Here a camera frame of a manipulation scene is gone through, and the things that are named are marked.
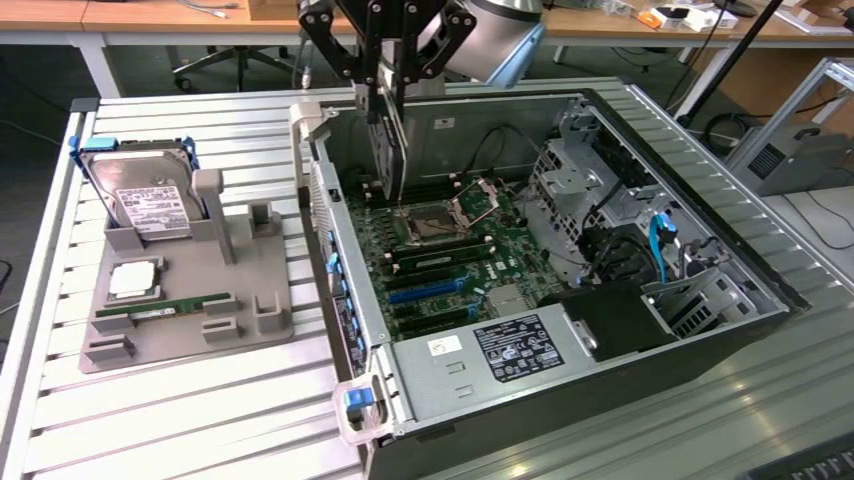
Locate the open black PC case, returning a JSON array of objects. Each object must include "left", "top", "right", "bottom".
[{"left": 287, "top": 87, "right": 813, "bottom": 480}]

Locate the pale corner bracket blue clip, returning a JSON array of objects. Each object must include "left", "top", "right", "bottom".
[{"left": 331, "top": 377, "right": 393, "bottom": 446}]

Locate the silver chipset heatsink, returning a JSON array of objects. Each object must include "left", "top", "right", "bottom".
[{"left": 485, "top": 287, "right": 535, "bottom": 316}]

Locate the cluttered wooden desk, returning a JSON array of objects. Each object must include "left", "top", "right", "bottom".
[{"left": 533, "top": 0, "right": 854, "bottom": 119}]

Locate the green motherboard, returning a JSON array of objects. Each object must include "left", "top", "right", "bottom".
[{"left": 343, "top": 174, "right": 575, "bottom": 341}]

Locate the silver metal drive cage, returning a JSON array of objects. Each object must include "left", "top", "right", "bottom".
[{"left": 526, "top": 137, "right": 676, "bottom": 241}]

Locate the orange and white device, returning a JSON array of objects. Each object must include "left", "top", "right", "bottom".
[{"left": 636, "top": 5, "right": 690, "bottom": 32}]

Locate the hard disk in blue caddy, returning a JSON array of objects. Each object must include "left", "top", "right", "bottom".
[{"left": 70, "top": 135, "right": 206, "bottom": 236}]

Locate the open metal socket cover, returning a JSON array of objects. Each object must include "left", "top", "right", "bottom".
[{"left": 450, "top": 179, "right": 506, "bottom": 229}]

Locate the perforated silver disk bay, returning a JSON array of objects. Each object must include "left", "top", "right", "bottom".
[{"left": 640, "top": 267, "right": 789, "bottom": 341}]

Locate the black labelled RAM stick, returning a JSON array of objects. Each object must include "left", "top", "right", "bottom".
[{"left": 394, "top": 245, "right": 494, "bottom": 274}]

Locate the pale plastic corner bracket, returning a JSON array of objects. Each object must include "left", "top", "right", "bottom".
[{"left": 287, "top": 101, "right": 339, "bottom": 144}]

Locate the aluminium profile frame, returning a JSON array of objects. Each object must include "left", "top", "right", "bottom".
[{"left": 760, "top": 55, "right": 854, "bottom": 151}]

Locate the blue expansion slot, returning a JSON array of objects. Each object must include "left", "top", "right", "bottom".
[{"left": 387, "top": 280, "right": 469, "bottom": 305}]

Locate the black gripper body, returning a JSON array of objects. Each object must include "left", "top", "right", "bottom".
[{"left": 333, "top": 0, "right": 450, "bottom": 16}]

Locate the black tripod pole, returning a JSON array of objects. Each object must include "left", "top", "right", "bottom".
[{"left": 673, "top": 0, "right": 786, "bottom": 131}]

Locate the wooden desk with white legs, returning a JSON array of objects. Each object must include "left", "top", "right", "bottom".
[{"left": 0, "top": 0, "right": 389, "bottom": 99}]

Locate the silver CPU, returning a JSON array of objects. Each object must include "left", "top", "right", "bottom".
[{"left": 107, "top": 262, "right": 162, "bottom": 296}]

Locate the grey metal equipment box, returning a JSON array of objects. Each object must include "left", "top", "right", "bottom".
[{"left": 724, "top": 124, "right": 854, "bottom": 199}]

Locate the green RAM stick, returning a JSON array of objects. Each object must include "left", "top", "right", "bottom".
[{"left": 96, "top": 293, "right": 233, "bottom": 319}]

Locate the white carton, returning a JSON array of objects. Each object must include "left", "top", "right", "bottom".
[{"left": 680, "top": 7, "right": 740, "bottom": 34}]

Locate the blue data wire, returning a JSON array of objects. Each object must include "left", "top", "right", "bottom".
[{"left": 646, "top": 212, "right": 680, "bottom": 289}]

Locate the small cardboard box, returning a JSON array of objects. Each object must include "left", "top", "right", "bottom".
[{"left": 247, "top": 0, "right": 306, "bottom": 21}]

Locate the black expansion slot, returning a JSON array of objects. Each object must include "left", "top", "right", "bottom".
[
  {"left": 398, "top": 308, "right": 473, "bottom": 337},
  {"left": 383, "top": 269, "right": 462, "bottom": 292}
]

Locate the black looped wire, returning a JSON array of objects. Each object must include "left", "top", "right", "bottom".
[{"left": 466, "top": 124, "right": 543, "bottom": 176}]

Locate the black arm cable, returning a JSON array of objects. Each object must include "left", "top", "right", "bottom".
[{"left": 297, "top": 40, "right": 317, "bottom": 91}]

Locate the grey plastic parts rack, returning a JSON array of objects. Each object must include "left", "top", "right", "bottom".
[{"left": 78, "top": 167, "right": 299, "bottom": 375}]

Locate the graphics card with black fan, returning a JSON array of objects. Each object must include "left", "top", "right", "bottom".
[{"left": 351, "top": 37, "right": 413, "bottom": 207}]

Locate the black keyboard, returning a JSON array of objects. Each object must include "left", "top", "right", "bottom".
[{"left": 746, "top": 439, "right": 854, "bottom": 480}]

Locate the black plastic air shroud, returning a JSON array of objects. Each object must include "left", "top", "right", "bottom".
[{"left": 537, "top": 279, "right": 680, "bottom": 364}]

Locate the large brown cardboard panel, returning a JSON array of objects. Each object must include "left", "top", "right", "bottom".
[{"left": 690, "top": 47, "right": 854, "bottom": 124}]

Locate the black office chair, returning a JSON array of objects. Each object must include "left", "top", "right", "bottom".
[{"left": 171, "top": 44, "right": 313, "bottom": 93}]

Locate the grey power supply unit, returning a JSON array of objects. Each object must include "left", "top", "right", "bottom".
[{"left": 390, "top": 302, "right": 599, "bottom": 421}]

